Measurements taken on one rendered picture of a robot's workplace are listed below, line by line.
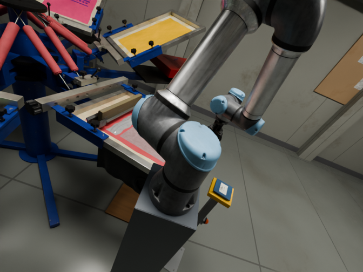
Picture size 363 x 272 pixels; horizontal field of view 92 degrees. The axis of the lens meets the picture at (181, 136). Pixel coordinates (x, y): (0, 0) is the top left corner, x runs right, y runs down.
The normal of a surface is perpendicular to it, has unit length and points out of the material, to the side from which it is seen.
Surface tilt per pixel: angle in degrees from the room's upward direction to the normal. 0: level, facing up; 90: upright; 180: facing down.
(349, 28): 90
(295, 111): 90
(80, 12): 32
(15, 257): 0
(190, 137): 8
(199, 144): 8
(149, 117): 62
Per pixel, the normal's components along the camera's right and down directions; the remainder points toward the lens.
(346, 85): -0.15, 0.55
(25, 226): 0.35, -0.75
